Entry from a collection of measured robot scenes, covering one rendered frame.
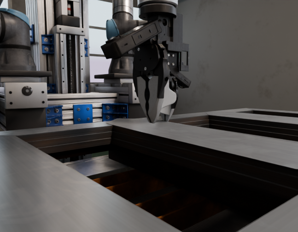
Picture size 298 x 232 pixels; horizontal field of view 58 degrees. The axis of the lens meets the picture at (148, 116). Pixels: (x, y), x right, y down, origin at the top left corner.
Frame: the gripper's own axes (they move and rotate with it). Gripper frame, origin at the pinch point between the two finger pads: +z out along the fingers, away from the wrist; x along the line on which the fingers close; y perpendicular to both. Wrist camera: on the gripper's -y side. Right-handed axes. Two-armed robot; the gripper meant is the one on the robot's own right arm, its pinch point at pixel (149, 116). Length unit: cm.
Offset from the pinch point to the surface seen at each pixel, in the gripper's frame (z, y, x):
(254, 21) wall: -87, 292, 143
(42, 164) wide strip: 5.7, -19.9, 1.0
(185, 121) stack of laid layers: 7.1, 40.6, 27.6
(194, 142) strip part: 5.7, 9.6, -3.0
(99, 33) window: -87, 179, 333
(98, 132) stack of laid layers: 7.2, 4.7, 28.0
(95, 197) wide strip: 5.8, -19.7, -14.8
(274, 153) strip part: 5.8, 12.5, -18.3
